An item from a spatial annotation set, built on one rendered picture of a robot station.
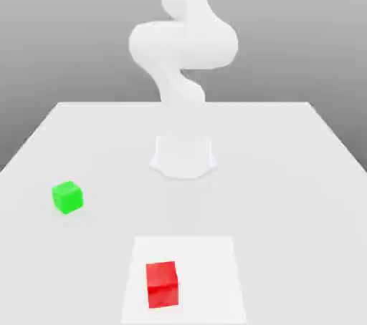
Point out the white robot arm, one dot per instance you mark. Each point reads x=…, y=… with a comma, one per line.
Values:
x=183, y=44

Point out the small green cube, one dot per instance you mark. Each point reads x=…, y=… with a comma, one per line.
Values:
x=67, y=196

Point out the small red cube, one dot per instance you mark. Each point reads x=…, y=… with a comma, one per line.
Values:
x=162, y=283

